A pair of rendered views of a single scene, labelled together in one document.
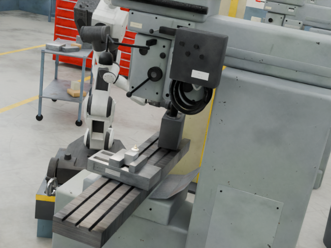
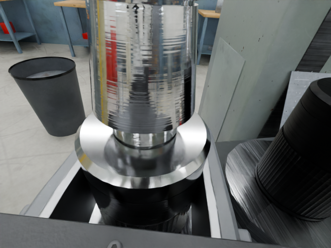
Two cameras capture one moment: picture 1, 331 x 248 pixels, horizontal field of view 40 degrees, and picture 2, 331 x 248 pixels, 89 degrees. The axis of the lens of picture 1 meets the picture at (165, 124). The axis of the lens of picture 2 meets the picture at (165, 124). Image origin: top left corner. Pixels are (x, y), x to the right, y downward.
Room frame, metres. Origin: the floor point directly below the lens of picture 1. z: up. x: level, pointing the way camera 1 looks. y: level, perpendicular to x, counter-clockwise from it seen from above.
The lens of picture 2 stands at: (2.71, -0.01, 1.21)
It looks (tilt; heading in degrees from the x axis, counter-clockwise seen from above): 39 degrees down; 250
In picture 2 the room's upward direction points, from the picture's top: 5 degrees clockwise
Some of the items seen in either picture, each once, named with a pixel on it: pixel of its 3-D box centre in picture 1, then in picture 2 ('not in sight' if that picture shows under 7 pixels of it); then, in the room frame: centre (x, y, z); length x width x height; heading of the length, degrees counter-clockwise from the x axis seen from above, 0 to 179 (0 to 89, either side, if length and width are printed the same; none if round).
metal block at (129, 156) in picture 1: (131, 158); not in sight; (2.09, 0.15, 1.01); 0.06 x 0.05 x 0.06; 161
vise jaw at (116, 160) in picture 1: (120, 158); not in sight; (2.11, 0.20, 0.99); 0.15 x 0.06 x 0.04; 161
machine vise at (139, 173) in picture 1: (124, 165); not in sight; (2.10, 0.17, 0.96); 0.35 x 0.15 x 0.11; 71
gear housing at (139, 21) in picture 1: (168, 24); not in sight; (2.22, 0.06, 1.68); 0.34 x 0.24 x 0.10; 73
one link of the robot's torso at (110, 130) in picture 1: (99, 138); not in sight; (3.07, 0.46, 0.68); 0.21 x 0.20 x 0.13; 4
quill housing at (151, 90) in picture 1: (155, 65); not in sight; (2.23, 0.10, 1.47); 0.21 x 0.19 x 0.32; 163
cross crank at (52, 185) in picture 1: (56, 188); not in sight; (2.38, 0.58, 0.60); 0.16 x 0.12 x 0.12; 73
